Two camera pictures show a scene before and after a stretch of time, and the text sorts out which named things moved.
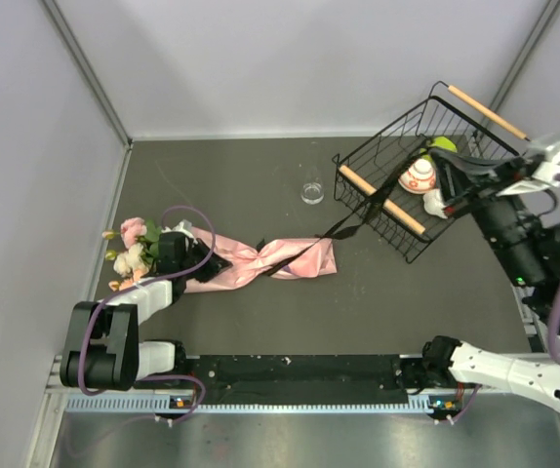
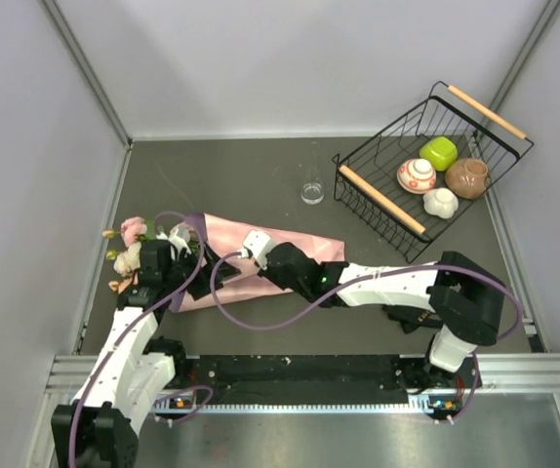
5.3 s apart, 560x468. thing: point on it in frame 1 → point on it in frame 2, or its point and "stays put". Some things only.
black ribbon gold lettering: x=364 y=217 → x=412 y=318
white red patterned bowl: x=420 y=178 stays put
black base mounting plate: x=352 y=379 stays put
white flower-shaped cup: x=434 y=203 stays put
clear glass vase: x=312 y=191 stays put
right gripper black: x=459 y=190 → x=269 y=274
